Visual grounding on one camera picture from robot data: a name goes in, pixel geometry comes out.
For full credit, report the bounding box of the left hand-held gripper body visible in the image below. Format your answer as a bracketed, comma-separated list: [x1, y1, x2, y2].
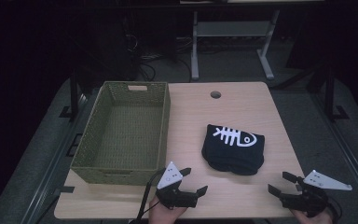
[155, 161, 200, 210]

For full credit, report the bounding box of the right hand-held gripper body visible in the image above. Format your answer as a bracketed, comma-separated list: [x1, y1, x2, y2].
[280, 169, 353, 218]

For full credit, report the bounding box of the black garment fishbone print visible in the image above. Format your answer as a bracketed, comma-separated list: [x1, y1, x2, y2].
[200, 123, 266, 176]

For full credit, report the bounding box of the green woven basket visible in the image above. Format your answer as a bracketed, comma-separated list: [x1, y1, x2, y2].
[70, 80, 172, 187]

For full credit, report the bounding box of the person's right hand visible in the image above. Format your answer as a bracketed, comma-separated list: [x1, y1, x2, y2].
[290, 208, 334, 224]

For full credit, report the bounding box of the person's left hand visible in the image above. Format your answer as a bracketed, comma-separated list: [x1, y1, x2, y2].
[147, 195, 187, 224]

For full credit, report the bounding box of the black metal stand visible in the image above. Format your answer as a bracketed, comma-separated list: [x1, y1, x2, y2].
[59, 66, 81, 119]
[307, 63, 351, 123]

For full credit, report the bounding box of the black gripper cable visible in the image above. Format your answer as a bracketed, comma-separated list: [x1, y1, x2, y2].
[325, 199, 343, 220]
[135, 167, 168, 224]

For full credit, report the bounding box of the aluminium rail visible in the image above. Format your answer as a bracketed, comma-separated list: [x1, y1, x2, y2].
[18, 92, 90, 224]
[310, 92, 358, 208]

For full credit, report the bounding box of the tangle of floor cables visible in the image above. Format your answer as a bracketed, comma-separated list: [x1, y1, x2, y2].
[125, 32, 194, 82]

